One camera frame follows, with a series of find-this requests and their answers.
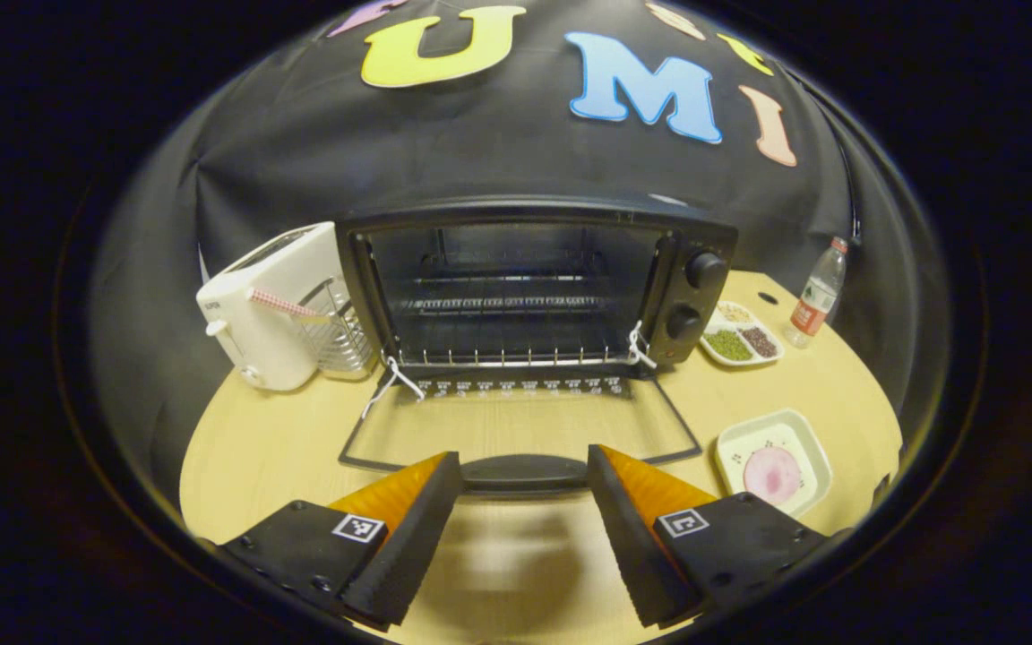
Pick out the black electric oven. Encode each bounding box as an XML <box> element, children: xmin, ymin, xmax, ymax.
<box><xmin>337</xmin><ymin>195</ymin><xmax>739</xmax><ymax>495</ymax></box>

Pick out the white string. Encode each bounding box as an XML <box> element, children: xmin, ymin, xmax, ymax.
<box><xmin>361</xmin><ymin>357</ymin><xmax>427</xmax><ymax>420</ymax></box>
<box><xmin>628</xmin><ymin>321</ymin><xmax>658</xmax><ymax>370</ymax></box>

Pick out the white toaster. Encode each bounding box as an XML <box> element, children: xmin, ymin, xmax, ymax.
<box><xmin>196</xmin><ymin>221</ymin><xmax>347</xmax><ymax>392</ymax></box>

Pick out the square white plate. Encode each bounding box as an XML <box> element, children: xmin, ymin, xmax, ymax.
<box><xmin>715</xmin><ymin>408</ymin><xmax>834</xmax><ymax>519</ymax></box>

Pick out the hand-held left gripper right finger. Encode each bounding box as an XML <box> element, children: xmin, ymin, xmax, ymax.
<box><xmin>586</xmin><ymin>443</ymin><xmax>832</xmax><ymax>630</ymax></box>

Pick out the metal wire basket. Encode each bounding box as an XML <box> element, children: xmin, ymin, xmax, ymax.
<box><xmin>299</xmin><ymin>278</ymin><xmax>378</xmax><ymax>377</ymax></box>

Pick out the red checkered strip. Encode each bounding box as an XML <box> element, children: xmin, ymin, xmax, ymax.
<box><xmin>245</xmin><ymin>287</ymin><xmax>333</xmax><ymax>321</ymax></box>

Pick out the metal oven rack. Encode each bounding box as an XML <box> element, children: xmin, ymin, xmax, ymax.
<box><xmin>391</xmin><ymin>296</ymin><xmax>651</xmax><ymax>370</ymax></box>

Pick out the clear water bottle red label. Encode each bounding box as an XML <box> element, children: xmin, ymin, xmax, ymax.
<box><xmin>783</xmin><ymin>236</ymin><xmax>850</xmax><ymax>350</ymax></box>

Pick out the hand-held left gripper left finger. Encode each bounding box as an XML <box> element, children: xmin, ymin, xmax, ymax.
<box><xmin>216</xmin><ymin>451</ymin><xmax>465</xmax><ymax>630</ymax></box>

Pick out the pink meat slice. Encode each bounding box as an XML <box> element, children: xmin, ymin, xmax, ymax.
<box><xmin>743</xmin><ymin>446</ymin><xmax>804</xmax><ymax>504</ymax></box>

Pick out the black backdrop cloth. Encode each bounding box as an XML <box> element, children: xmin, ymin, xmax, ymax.
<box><xmin>86</xmin><ymin>0</ymin><xmax>951</xmax><ymax>503</ymax></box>

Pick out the white divided dish with beans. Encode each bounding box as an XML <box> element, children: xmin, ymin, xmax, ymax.
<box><xmin>700</xmin><ymin>300</ymin><xmax>786</xmax><ymax>368</ymax></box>

